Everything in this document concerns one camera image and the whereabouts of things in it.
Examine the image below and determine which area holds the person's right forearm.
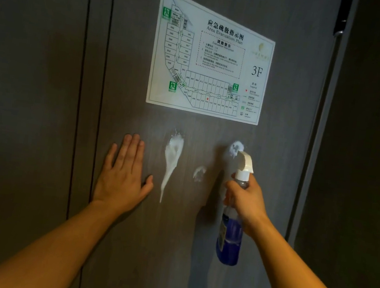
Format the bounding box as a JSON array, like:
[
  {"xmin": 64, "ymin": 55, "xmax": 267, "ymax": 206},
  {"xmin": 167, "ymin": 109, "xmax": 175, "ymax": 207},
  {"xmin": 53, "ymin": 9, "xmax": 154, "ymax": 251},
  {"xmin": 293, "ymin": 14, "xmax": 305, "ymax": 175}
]
[{"xmin": 240, "ymin": 214, "xmax": 378, "ymax": 288}]

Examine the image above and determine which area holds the person's right hand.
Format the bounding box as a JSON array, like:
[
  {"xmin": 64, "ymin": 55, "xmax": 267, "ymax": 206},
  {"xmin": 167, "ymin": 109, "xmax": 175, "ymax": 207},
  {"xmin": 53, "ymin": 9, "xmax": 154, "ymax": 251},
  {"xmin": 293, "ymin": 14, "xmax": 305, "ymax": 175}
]
[{"xmin": 219, "ymin": 169, "xmax": 276, "ymax": 239}]

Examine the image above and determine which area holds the person's left hand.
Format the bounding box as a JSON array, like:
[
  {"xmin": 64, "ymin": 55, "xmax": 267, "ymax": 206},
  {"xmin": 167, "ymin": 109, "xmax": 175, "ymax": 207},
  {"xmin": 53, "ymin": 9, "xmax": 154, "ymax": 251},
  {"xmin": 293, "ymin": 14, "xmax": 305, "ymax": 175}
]
[{"xmin": 91, "ymin": 129, "xmax": 160, "ymax": 215}]

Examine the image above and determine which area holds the person's left forearm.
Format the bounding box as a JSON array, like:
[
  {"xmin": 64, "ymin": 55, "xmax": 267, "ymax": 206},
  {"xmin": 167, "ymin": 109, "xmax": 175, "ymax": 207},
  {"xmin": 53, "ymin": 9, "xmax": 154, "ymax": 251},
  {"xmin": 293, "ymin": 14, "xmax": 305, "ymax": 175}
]
[{"xmin": 0, "ymin": 189, "xmax": 142, "ymax": 288}]

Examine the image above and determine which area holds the blue spray bottle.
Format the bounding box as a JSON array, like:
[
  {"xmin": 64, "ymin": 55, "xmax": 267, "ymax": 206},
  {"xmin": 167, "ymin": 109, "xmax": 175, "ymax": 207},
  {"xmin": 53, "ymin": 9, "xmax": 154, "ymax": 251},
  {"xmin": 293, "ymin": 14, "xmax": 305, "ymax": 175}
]
[{"xmin": 214, "ymin": 149, "xmax": 257, "ymax": 269}]

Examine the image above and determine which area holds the white floor plan sign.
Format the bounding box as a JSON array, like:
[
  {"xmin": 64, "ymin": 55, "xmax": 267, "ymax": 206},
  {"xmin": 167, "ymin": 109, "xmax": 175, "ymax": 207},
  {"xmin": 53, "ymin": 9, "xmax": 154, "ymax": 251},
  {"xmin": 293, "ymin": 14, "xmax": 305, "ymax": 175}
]
[{"xmin": 144, "ymin": 0, "xmax": 282, "ymax": 127}]

